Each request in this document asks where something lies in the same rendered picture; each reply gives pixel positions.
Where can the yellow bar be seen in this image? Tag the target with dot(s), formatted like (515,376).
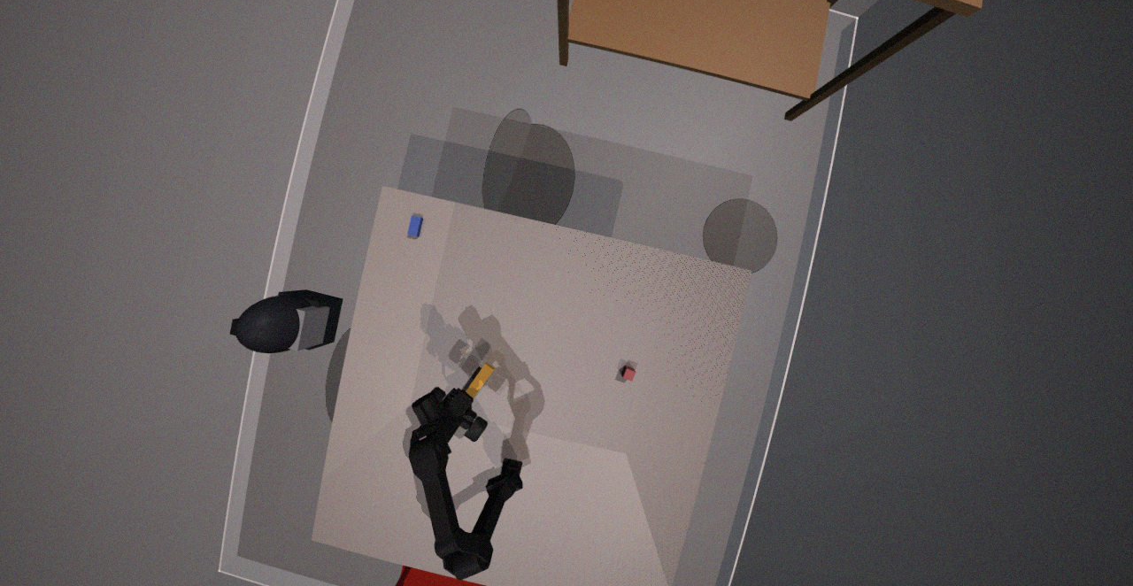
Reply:
(480,379)

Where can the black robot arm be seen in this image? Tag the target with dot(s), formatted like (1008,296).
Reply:
(463,554)

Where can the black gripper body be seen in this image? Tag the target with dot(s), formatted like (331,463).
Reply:
(475,427)

